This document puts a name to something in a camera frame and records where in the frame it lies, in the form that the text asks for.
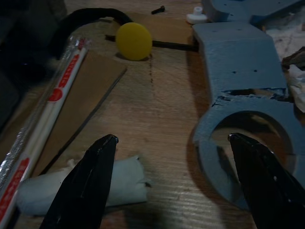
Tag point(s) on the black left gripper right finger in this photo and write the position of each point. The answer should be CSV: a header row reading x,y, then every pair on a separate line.
x,y
262,181

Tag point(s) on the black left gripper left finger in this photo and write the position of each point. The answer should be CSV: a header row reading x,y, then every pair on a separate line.
x,y
83,186

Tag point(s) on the white crumpled tissue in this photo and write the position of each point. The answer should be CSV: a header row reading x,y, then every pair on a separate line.
x,y
126,183

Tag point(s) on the brown cardboard sheet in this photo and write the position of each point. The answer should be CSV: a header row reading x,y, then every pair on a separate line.
x,y
90,95
166,26

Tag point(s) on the wrapped disposable chopsticks pair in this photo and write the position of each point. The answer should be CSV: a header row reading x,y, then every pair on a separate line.
x,y
57,95

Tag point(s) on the white crumpled paper towel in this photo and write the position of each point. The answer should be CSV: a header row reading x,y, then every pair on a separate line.
x,y
295,83

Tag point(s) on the brown crumpled scrap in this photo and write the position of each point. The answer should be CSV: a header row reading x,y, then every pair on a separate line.
x,y
294,59

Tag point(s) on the black case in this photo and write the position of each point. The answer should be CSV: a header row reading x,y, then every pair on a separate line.
x,y
21,59

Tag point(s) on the yellow round plastic disc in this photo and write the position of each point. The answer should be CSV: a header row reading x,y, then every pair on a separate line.
x,y
134,41

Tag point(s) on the thin black rod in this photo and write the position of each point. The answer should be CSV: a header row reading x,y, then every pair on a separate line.
x,y
171,44

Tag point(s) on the blue printed flat part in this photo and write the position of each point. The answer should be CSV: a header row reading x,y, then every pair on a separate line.
x,y
233,10

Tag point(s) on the small white plastic part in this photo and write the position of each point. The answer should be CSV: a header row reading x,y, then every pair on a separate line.
x,y
195,16

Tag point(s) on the black screw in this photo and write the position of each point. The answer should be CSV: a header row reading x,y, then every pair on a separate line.
x,y
158,9

